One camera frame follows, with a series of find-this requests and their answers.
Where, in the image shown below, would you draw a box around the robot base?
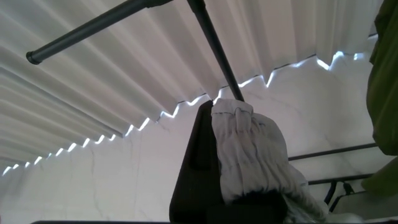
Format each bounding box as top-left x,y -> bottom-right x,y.
328,182 -> 398,223

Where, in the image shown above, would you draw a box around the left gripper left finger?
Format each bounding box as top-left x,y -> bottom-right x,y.
169,100 -> 225,223

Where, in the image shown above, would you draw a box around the black clothes rack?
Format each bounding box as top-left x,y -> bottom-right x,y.
25,0 -> 379,186

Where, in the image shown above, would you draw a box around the pale grey shorts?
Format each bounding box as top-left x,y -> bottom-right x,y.
210,98 -> 330,223

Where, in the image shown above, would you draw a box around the green long-sleeved shirt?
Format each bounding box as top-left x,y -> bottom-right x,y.
360,0 -> 398,197

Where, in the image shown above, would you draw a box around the black cable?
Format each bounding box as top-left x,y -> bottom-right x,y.
323,181 -> 338,206

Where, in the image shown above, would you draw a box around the white curtain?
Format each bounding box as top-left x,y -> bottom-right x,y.
0,0 -> 385,175

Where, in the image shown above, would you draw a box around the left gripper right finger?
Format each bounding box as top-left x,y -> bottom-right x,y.
205,189 -> 289,223

